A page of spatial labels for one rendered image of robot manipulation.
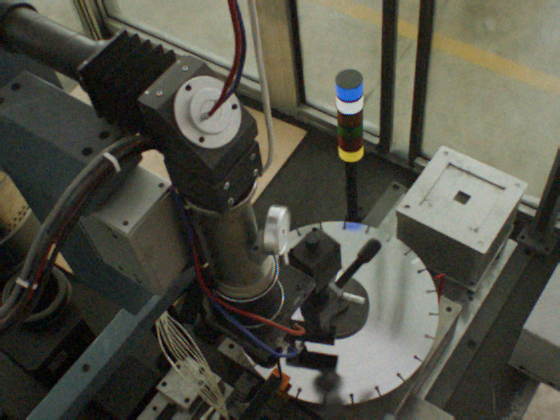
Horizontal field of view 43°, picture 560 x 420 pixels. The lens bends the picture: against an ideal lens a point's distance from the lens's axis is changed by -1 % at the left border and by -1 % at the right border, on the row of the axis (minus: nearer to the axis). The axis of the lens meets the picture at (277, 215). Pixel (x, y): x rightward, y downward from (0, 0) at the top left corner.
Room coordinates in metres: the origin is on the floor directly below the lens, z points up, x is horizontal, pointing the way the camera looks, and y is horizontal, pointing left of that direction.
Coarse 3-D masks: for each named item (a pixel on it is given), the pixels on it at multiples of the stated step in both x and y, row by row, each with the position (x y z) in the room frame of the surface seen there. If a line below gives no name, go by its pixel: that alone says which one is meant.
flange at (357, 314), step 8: (352, 280) 0.56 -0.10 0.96; (344, 288) 0.55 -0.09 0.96; (352, 288) 0.55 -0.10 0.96; (360, 288) 0.55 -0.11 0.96; (360, 296) 0.53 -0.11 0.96; (368, 296) 0.53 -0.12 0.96; (344, 304) 0.52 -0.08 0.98; (352, 304) 0.52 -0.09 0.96; (360, 304) 0.52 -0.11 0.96; (368, 304) 0.52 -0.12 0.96; (344, 312) 0.51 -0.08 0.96; (352, 312) 0.51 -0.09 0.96; (360, 312) 0.50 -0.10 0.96; (368, 312) 0.50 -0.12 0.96; (336, 320) 0.50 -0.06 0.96; (344, 320) 0.49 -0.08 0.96; (352, 320) 0.49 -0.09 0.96; (360, 320) 0.49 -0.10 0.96; (344, 328) 0.48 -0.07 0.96; (352, 328) 0.48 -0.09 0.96; (336, 336) 0.47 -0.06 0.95; (344, 336) 0.47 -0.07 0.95
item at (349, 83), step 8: (344, 72) 0.84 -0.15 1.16; (352, 72) 0.83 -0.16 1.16; (360, 72) 0.83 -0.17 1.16; (336, 80) 0.82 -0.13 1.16; (344, 80) 0.82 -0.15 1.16; (352, 80) 0.81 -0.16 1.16; (360, 80) 0.81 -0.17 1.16; (336, 88) 0.82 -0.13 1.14; (344, 88) 0.80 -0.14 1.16; (352, 88) 0.80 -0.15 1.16; (360, 88) 0.80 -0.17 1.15; (344, 96) 0.80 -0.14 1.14; (352, 96) 0.80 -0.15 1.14; (360, 96) 0.80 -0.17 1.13
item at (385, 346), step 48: (288, 240) 0.67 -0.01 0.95; (336, 240) 0.65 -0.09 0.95; (384, 240) 0.63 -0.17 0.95; (384, 288) 0.54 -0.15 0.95; (432, 288) 0.53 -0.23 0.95; (384, 336) 0.46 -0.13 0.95; (432, 336) 0.45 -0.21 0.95; (288, 384) 0.41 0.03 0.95; (336, 384) 0.40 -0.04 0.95; (384, 384) 0.38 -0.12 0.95
